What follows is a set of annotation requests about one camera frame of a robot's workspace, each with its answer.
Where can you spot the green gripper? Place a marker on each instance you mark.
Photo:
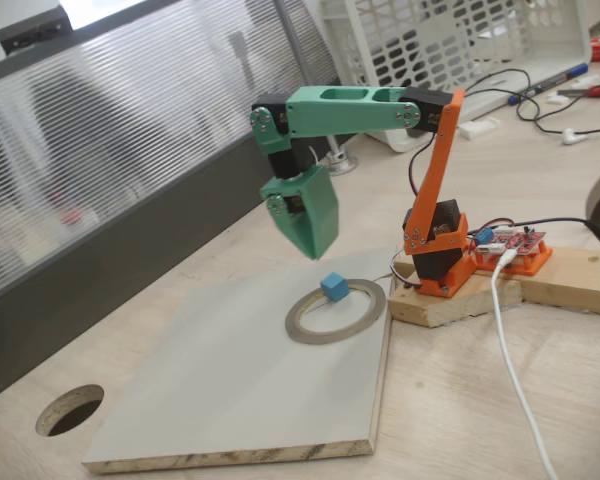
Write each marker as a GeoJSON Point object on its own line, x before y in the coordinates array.
{"type": "Point", "coordinates": [314, 206]}

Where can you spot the blue cube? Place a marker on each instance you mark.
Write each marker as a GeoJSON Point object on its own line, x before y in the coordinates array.
{"type": "Point", "coordinates": [334, 289]}

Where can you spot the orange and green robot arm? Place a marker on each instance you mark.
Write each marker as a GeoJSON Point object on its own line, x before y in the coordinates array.
{"type": "Point", "coordinates": [340, 112]}

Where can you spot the metal partition foot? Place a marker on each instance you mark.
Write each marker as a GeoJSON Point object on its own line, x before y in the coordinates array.
{"type": "Point", "coordinates": [342, 162]}

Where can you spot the pale short wooden block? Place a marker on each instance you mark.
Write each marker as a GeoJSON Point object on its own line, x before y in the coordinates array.
{"type": "Point", "coordinates": [445, 307]}

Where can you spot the frosted desk partition screen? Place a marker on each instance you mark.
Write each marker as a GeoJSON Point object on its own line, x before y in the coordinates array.
{"type": "Point", "coordinates": [130, 150]}

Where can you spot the white chipboard panel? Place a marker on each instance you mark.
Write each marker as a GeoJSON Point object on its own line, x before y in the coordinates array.
{"type": "Point", "coordinates": [205, 400]}

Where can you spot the red controller circuit board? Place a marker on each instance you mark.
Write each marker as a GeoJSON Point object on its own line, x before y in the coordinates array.
{"type": "Point", "coordinates": [515, 242]}

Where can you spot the orange circuit board holder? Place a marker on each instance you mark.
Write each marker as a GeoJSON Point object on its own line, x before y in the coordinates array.
{"type": "Point", "coordinates": [537, 262]}

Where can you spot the long knotty wooden plank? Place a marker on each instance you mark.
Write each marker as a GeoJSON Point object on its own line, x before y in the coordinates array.
{"type": "Point", "coordinates": [575, 280]}

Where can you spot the white earbud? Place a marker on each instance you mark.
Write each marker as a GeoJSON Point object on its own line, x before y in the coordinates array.
{"type": "Point", "coordinates": [570, 136]}

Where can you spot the blue capped marker pen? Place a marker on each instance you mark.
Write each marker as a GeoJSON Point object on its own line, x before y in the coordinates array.
{"type": "Point", "coordinates": [550, 82]}

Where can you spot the small white plastic piece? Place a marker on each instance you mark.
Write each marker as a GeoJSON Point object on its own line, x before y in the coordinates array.
{"type": "Point", "coordinates": [559, 98]}

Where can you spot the white perforated plastic basket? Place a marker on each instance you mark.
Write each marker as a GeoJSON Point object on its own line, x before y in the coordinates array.
{"type": "Point", "coordinates": [555, 30]}

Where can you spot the black device on partition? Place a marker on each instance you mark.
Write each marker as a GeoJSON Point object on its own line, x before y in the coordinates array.
{"type": "Point", "coordinates": [35, 27]}

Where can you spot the white plastic bracket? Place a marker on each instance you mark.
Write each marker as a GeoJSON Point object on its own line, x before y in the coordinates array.
{"type": "Point", "coordinates": [480, 127]}

